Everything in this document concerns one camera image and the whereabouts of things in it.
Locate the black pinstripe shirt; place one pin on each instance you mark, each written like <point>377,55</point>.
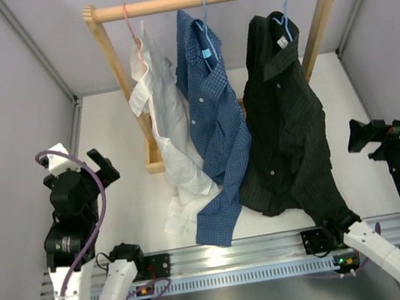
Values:
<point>290,164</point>

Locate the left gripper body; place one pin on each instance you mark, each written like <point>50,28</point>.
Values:
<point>92,201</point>

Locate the aluminium mounting rail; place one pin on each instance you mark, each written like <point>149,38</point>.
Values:
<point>258,250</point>

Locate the white shirt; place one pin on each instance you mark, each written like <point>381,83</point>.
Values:
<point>156,92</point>

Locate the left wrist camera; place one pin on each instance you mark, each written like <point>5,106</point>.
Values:
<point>56,165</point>

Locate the pink wire hanger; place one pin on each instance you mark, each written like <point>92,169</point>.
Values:
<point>131,27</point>

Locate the wooden clothes rack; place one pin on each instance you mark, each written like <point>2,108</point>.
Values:
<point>96,18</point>

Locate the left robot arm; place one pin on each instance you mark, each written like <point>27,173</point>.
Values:
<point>70,248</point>

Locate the light blue wire hanger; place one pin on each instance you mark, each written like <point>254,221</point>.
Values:
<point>284,21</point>

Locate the blue wire hanger middle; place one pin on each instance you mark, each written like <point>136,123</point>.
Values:
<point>203,8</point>

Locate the slotted cable duct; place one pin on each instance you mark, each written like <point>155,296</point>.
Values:
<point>311,265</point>

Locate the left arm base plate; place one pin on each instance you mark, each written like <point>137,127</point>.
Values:
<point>153,267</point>

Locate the blue checked shirt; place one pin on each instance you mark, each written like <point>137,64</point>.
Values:
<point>217,126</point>

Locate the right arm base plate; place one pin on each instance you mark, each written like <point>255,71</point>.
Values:
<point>320,243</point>

